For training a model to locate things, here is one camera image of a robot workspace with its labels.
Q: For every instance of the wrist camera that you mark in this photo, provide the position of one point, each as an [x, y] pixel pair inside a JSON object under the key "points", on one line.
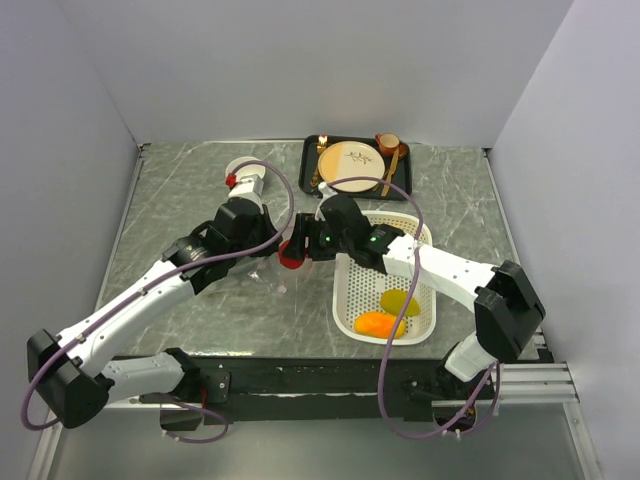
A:
{"points": [[246, 183], [325, 191]]}

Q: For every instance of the black serving tray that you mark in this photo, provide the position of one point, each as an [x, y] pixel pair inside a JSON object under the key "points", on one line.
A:
{"points": [[402, 177]]}

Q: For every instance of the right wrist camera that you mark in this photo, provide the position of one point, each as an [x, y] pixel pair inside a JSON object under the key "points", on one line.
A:
{"points": [[325, 191]]}

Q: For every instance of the clear zip top bag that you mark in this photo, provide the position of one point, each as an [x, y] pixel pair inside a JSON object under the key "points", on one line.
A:
{"points": [[266, 273]]}

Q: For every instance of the gold knife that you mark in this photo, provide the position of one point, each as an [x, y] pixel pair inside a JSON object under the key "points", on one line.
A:
{"points": [[391, 172]]}

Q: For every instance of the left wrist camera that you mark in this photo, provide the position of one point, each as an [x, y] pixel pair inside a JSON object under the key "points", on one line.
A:
{"points": [[246, 183]]}

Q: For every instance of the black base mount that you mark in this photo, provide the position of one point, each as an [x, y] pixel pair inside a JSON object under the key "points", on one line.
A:
{"points": [[274, 389]]}

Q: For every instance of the orange mango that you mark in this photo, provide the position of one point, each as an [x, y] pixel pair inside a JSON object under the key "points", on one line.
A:
{"points": [[375, 324]]}

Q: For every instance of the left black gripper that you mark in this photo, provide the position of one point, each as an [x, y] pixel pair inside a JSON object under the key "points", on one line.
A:
{"points": [[265, 222]]}

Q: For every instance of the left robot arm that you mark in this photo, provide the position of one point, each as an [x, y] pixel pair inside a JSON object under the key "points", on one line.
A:
{"points": [[75, 373]]}

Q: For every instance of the white and brown bowl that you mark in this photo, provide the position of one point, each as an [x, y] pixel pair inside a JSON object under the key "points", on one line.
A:
{"points": [[242, 168]]}

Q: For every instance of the yellow-green mango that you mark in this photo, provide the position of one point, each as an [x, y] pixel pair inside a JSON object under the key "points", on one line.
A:
{"points": [[392, 301]]}

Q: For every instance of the white plastic basket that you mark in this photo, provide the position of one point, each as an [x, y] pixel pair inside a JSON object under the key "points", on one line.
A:
{"points": [[357, 291]]}

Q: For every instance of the red strawberry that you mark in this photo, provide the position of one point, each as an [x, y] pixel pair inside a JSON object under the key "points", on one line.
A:
{"points": [[288, 262]]}

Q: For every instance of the aluminium rail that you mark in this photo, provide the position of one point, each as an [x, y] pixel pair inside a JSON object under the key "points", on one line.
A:
{"points": [[540, 382]]}

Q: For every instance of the small brown cup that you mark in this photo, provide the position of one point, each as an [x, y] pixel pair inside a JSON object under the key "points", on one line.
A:
{"points": [[388, 143]]}

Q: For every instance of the gold fork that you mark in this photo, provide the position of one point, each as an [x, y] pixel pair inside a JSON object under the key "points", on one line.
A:
{"points": [[321, 146]]}

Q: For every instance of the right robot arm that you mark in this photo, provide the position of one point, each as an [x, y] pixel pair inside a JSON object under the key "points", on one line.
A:
{"points": [[506, 307]]}

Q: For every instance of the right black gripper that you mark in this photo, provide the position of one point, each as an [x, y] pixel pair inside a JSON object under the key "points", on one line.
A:
{"points": [[307, 226]]}

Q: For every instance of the cream and peach plate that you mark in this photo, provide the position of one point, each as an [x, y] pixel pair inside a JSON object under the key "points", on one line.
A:
{"points": [[351, 159]]}

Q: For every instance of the gold spoon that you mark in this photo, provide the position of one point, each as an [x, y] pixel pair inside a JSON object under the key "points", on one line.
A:
{"points": [[400, 152]]}

